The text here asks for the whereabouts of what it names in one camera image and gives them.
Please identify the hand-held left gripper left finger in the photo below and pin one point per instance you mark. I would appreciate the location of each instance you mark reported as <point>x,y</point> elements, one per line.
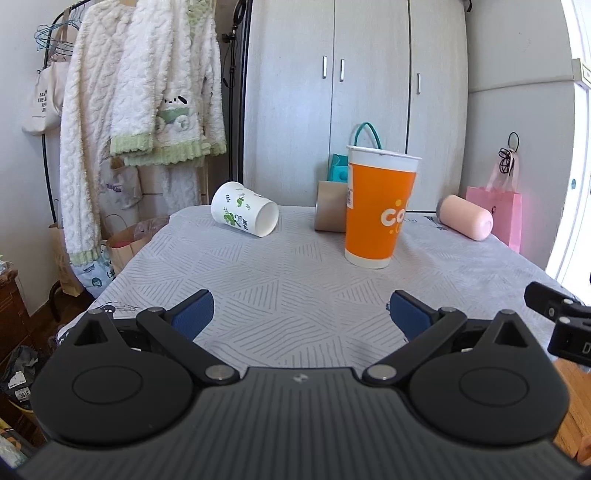
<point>196,315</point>

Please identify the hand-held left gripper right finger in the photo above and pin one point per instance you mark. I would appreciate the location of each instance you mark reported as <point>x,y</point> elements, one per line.
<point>408,317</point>

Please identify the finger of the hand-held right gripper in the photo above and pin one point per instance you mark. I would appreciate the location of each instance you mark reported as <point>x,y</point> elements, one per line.
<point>547,297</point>

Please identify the white cup with green print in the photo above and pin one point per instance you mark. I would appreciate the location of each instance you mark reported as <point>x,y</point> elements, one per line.
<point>242,208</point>

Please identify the orange paper cup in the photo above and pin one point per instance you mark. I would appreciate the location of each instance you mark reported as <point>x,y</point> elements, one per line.
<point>378,207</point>

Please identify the pink cup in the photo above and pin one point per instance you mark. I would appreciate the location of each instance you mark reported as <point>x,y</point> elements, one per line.
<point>464,216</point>

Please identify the brown paper cup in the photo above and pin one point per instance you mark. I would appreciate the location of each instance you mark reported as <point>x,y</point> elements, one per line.
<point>330,207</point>

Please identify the brown paper bag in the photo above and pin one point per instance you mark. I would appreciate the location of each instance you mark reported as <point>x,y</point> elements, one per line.
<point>124,244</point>

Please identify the pink gift bag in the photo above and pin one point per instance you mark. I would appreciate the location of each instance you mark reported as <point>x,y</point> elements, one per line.
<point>501,207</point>

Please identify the white and blue printed bag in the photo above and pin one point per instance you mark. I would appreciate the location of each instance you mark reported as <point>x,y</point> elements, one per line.
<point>94,274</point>

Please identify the tote bag with purple print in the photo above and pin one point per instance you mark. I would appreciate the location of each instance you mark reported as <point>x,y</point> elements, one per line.
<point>121,184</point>

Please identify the teal gift bag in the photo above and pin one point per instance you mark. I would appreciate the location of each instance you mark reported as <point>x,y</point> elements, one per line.
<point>338,170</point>

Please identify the wooden cabinet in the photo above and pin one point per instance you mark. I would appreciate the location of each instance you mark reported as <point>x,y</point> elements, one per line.
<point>11,318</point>

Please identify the white fluffy robe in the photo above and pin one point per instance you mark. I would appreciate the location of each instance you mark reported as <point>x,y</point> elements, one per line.
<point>85,138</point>

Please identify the black clothes rack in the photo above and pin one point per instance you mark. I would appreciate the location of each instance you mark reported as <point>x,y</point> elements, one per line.
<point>46,152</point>

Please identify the grey wardrobe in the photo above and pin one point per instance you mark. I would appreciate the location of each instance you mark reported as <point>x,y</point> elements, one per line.
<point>295,115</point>

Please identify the white and green pajama top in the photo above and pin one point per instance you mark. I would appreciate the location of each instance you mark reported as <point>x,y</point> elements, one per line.
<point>171,92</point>

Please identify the black light stand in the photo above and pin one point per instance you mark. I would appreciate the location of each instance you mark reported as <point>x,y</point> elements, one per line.
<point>231,92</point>

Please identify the white canvas tote bag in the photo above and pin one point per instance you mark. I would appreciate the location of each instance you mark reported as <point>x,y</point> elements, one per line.
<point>44,101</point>

